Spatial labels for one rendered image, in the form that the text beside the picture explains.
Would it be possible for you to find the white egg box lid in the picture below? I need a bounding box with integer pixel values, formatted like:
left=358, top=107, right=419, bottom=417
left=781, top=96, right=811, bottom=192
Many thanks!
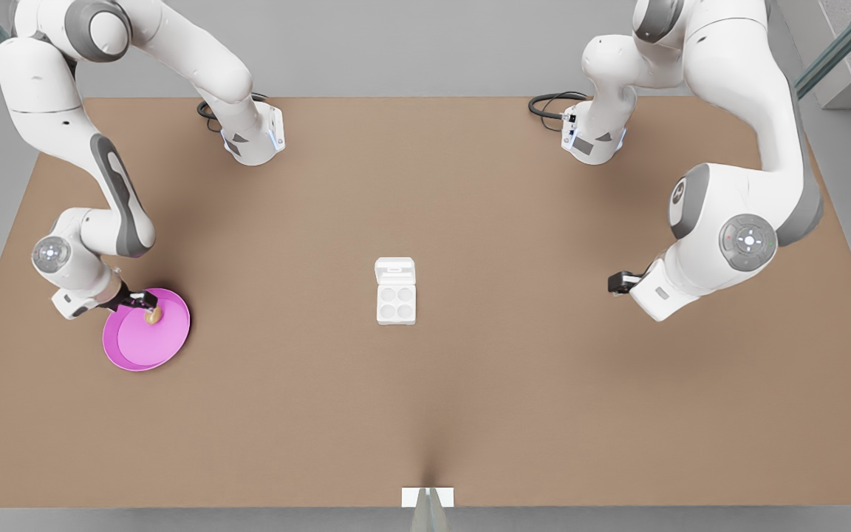
left=374, top=256, right=417, bottom=287

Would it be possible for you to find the white egg box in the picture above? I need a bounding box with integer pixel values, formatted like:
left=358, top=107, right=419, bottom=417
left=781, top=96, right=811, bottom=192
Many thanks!
left=376, top=284, right=417, bottom=327

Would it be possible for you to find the pink round plate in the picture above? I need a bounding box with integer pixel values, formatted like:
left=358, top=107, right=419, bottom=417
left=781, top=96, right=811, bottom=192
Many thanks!
left=102, top=287, right=191, bottom=372

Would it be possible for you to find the black cable loop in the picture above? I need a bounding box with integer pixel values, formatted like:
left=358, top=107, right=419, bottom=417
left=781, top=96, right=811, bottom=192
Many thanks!
left=196, top=92, right=270, bottom=134
left=528, top=91, right=590, bottom=132

